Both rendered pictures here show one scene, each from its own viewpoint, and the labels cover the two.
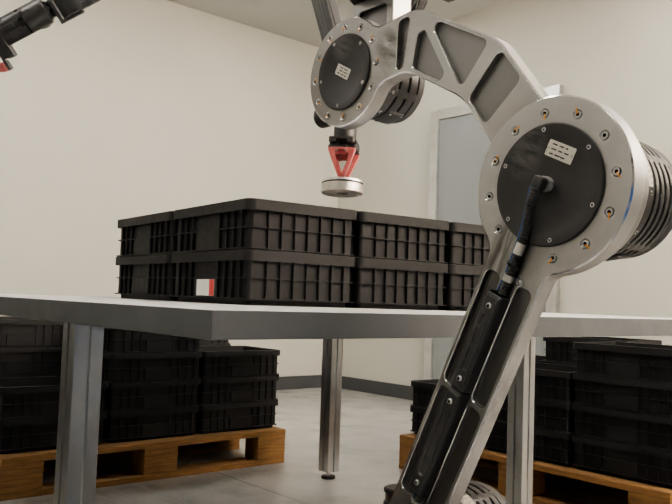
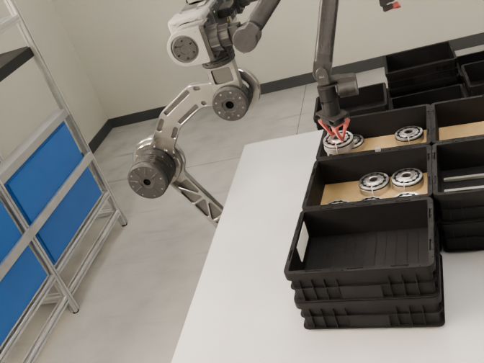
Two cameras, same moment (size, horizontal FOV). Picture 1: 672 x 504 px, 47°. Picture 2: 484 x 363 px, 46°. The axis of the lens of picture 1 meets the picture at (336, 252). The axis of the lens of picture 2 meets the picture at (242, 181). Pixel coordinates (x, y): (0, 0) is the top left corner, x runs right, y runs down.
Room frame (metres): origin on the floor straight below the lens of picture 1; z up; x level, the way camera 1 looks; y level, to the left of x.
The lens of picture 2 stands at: (3.25, -1.15, 1.92)
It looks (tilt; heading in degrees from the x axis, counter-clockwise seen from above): 29 degrees down; 151
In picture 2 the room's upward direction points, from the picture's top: 20 degrees counter-clockwise
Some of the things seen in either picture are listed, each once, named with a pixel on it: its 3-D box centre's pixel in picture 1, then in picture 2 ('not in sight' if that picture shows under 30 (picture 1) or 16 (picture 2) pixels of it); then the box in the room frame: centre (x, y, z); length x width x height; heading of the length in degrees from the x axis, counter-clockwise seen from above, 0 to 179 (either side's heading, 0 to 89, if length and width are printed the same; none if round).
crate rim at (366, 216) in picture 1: (359, 225); (368, 178); (2.08, -0.06, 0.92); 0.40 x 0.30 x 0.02; 36
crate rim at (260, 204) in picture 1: (262, 215); (374, 133); (1.90, 0.18, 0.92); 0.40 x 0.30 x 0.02; 36
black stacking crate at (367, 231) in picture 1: (358, 244); (371, 191); (2.08, -0.06, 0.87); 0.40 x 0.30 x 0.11; 36
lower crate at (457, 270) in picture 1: (439, 288); (371, 279); (2.25, -0.30, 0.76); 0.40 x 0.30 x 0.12; 36
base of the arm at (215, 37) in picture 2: not in sight; (219, 37); (1.70, -0.19, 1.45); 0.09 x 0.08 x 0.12; 131
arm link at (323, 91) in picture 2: not in sight; (328, 91); (1.94, -0.01, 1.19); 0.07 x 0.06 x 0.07; 41
